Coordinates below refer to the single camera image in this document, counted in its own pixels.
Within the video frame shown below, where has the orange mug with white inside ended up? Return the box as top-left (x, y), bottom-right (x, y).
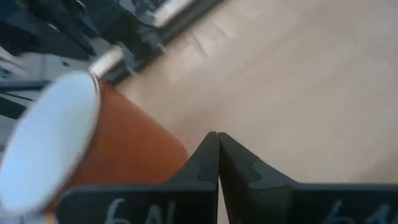
top-left (0, 70), bottom-right (190, 218)

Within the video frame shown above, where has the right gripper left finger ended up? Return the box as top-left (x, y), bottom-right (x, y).
top-left (55, 132), bottom-right (220, 224)

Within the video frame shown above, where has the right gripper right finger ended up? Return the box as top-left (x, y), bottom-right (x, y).
top-left (218, 132), bottom-right (398, 224)

